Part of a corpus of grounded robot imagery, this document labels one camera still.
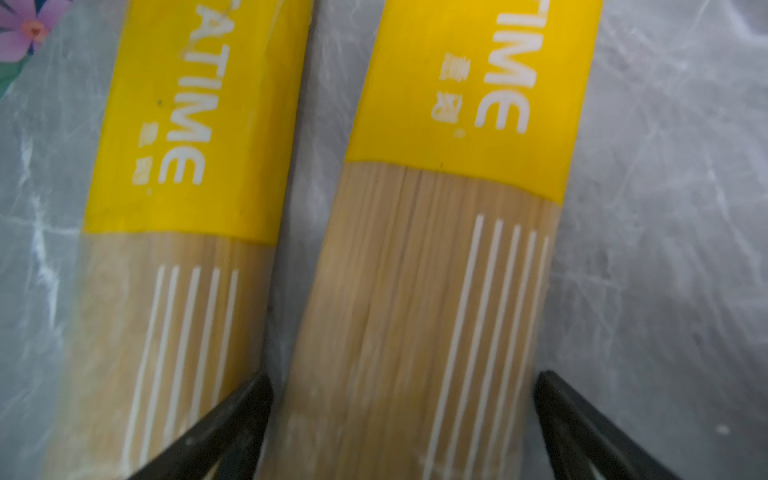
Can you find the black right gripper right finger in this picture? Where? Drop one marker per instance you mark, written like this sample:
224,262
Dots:
582,443

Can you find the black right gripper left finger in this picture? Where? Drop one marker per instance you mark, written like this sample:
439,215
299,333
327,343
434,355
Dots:
226,442

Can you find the yellow Pastatime spaghetti bag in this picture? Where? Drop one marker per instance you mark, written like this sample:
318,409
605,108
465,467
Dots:
414,358

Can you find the yellow spaghetti bag far left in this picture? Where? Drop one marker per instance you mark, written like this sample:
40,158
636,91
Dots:
180,228

